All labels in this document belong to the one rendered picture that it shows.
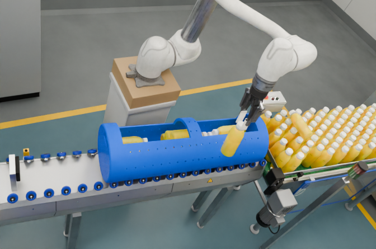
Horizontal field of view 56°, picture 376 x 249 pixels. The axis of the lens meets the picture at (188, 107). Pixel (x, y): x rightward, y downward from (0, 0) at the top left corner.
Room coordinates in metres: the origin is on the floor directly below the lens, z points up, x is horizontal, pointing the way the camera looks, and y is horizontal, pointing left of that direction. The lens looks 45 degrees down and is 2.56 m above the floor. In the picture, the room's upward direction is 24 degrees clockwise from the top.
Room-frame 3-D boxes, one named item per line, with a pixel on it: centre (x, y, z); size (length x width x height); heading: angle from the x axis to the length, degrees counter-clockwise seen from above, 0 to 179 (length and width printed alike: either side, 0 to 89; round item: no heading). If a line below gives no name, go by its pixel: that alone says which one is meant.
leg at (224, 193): (1.41, -0.47, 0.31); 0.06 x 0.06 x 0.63; 36
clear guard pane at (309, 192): (1.66, -1.15, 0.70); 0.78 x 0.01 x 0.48; 126
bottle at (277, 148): (1.54, -0.61, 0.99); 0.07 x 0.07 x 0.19
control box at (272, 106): (1.86, -0.47, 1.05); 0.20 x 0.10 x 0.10; 126
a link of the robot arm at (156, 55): (1.56, 0.30, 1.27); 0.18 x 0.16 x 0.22; 141
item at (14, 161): (0.71, 0.59, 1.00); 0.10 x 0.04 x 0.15; 36
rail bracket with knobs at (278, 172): (1.37, -0.63, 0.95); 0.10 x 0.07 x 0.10; 36
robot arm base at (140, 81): (1.54, 0.32, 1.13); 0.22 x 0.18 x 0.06; 131
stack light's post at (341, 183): (1.44, -1.00, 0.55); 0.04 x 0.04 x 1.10; 36
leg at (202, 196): (1.52, -0.39, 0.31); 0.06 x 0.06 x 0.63; 36
